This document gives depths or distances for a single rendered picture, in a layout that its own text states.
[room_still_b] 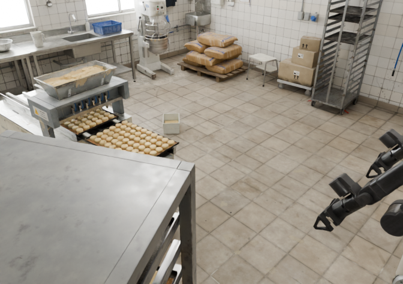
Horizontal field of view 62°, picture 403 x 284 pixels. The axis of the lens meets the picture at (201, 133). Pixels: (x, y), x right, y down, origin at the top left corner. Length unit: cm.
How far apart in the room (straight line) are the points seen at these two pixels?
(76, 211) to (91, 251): 10
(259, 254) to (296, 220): 56
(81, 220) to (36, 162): 22
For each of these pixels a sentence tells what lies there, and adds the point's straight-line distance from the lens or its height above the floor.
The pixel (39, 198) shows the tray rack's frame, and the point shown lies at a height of 182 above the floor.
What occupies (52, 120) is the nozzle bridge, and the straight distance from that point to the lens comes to 265.
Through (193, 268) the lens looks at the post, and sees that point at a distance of 88.
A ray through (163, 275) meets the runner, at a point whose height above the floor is 158.
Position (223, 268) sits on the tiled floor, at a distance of 283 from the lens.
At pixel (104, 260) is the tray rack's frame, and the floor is 182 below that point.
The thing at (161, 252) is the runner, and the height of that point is 169.
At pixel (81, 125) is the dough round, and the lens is 288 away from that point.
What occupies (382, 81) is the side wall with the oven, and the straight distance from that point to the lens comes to 572.
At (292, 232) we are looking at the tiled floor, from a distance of 317.
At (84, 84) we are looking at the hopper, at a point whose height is 125.
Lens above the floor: 222
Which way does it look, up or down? 30 degrees down
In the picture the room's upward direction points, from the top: straight up
